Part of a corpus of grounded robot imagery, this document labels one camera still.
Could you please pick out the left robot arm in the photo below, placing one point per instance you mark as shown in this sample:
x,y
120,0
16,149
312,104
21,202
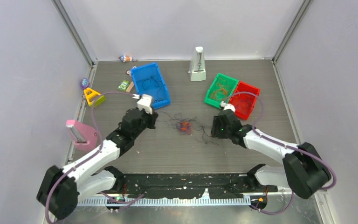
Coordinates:
x,y
63,188

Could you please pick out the blue plastic bin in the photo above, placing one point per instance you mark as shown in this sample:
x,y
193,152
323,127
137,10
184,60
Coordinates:
x,y
148,80

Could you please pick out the purple round toy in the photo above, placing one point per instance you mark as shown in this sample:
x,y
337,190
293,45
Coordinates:
x,y
84,84

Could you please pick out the small figurine toy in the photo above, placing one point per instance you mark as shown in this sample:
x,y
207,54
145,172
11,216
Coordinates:
x,y
125,58

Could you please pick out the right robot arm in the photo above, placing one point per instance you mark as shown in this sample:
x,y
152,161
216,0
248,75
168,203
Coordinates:
x,y
302,170

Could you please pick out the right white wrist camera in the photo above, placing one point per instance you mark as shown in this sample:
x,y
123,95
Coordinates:
x,y
227,106

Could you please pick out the red plastic bin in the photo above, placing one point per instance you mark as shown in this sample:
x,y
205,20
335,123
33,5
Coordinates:
x,y
244,103

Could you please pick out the green plastic bin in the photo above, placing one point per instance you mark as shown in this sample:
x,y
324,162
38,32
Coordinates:
x,y
221,88

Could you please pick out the green toy block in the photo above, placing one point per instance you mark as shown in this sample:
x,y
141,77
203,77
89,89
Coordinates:
x,y
124,85

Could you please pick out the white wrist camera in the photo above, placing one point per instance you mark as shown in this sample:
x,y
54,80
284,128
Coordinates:
x,y
144,102
227,106

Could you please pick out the yellow triangle toy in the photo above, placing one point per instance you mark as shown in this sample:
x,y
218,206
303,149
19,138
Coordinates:
x,y
93,97

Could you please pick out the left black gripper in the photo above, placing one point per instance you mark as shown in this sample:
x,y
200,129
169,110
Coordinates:
x,y
152,118

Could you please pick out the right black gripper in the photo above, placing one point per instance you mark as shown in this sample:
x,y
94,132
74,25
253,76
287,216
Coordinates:
x,y
215,131

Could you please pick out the pink stand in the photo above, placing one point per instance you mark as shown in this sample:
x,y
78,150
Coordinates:
x,y
84,137

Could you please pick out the white metronome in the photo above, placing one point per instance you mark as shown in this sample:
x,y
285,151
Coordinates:
x,y
197,71

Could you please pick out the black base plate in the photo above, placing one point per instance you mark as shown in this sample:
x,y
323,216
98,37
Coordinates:
x,y
189,186

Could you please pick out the small round toy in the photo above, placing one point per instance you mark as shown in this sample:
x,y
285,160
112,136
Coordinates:
x,y
128,72

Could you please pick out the wooden block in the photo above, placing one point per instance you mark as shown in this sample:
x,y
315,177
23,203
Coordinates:
x,y
130,87

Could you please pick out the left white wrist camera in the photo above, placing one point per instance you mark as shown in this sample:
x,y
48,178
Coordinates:
x,y
144,102

